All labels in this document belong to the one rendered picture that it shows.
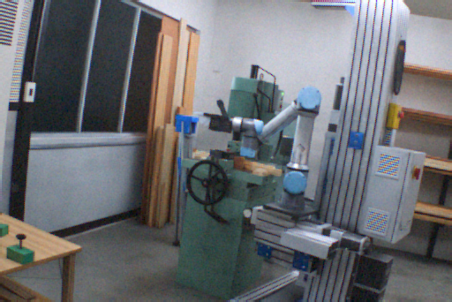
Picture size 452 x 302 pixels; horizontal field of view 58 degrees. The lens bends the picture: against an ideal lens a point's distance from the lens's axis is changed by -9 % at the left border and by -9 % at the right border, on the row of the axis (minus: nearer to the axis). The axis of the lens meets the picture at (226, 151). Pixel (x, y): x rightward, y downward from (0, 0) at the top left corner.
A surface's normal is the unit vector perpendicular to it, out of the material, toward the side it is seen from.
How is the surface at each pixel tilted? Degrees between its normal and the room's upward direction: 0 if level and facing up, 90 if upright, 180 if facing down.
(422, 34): 90
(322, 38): 90
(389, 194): 90
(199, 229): 90
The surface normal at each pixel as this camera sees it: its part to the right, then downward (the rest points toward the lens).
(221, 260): -0.43, 0.03
